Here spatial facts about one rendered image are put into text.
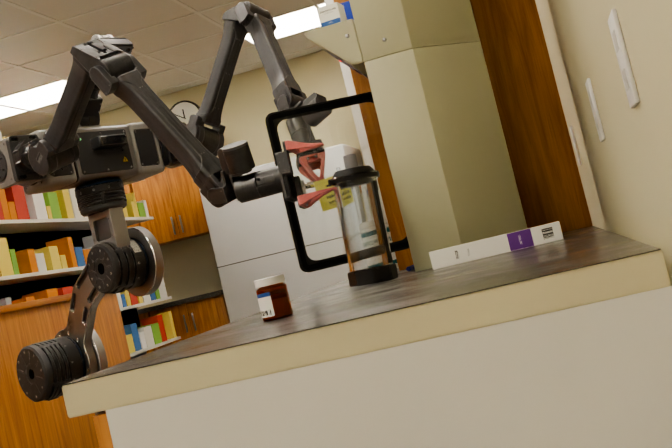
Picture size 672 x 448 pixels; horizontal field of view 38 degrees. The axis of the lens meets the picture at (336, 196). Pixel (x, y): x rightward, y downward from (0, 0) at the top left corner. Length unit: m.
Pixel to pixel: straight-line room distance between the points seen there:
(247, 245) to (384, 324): 6.23
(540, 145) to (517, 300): 1.43
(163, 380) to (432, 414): 0.31
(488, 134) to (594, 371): 1.21
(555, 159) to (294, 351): 1.47
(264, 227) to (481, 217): 5.18
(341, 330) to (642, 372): 0.32
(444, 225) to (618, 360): 1.08
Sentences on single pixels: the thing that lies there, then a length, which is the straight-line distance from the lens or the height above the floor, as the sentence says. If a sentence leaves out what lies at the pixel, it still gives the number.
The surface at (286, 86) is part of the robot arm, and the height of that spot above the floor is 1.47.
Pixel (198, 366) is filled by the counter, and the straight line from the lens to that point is 1.16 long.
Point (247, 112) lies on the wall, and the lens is 8.06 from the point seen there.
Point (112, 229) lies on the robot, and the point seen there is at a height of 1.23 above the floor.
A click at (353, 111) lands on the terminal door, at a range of 2.45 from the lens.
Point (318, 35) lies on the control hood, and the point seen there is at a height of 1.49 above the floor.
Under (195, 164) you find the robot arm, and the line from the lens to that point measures 2.17.
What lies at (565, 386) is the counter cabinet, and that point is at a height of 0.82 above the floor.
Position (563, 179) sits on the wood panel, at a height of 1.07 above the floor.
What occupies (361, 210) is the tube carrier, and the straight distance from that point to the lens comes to 2.01.
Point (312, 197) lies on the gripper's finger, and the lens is 2.05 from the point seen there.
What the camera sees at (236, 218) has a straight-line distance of 7.34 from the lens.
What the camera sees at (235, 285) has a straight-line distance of 7.36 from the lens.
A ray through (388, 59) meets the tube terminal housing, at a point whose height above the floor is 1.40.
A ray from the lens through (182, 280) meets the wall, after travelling 8.22.
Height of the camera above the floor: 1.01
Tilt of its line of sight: 3 degrees up
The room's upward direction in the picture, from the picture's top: 14 degrees counter-clockwise
